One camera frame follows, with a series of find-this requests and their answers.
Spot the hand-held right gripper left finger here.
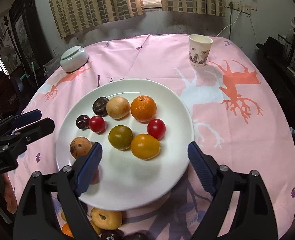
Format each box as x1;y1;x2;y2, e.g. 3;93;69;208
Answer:
12;142;103;240

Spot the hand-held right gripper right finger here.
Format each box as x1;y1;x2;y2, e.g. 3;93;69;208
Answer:
187;141;279;240

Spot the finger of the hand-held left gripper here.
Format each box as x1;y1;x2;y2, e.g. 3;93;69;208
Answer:
0;117;55;156
0;109;42;137

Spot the reddish round fruit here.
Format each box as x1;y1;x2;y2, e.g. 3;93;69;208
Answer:
91;167;100;184

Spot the tan striped round fruit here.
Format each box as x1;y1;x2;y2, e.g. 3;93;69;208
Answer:
70;137;93;159

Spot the yellow-green round fruit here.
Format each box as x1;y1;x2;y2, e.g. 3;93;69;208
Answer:
108;125;134;151

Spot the red cherry tomato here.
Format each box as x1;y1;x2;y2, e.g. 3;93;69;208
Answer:
89;116;106;133
147;119;166;140

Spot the small dark purple plum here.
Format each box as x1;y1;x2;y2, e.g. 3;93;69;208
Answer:
76;115;90;130

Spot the white oval plate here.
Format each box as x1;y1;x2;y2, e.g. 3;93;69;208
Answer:
55;79;195;212

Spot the orange-yellow tomato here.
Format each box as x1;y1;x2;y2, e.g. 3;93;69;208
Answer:
130;134;161;161

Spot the dark maroon dimpled fruit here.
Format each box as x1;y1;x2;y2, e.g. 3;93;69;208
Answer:
92;97;110;117

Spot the large tan round fruit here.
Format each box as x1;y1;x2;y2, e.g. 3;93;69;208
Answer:
106;96;130;120

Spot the orange mandarin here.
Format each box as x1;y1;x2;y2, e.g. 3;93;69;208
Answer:
130;95;157;123

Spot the pink printed tablecloth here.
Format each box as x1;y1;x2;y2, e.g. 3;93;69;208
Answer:
6;34;295;240

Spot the yellow spotted round fruit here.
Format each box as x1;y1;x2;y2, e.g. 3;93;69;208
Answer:
90;207;123;230

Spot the clear plastic bag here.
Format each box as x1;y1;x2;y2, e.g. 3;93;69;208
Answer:
44;59;62;78

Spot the standing fan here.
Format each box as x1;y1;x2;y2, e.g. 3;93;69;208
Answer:
0;44;21;71

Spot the small orange fruit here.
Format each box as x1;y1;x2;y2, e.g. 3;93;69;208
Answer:
62;222;74;238

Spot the pale green lidded jar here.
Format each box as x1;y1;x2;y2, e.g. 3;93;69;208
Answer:
60;45;89;73

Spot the printed paper cup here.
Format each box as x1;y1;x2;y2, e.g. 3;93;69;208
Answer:
188;34;213;67

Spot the black hat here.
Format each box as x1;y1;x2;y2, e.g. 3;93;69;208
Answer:
256;37;287;58

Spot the green-handled mop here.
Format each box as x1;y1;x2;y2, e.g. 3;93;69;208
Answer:
22;61;42;88

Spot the white power cable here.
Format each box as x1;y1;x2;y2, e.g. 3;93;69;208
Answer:
215;10;242;37

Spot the white wall socket strip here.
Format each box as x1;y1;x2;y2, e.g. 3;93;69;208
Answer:
226;1;252;14

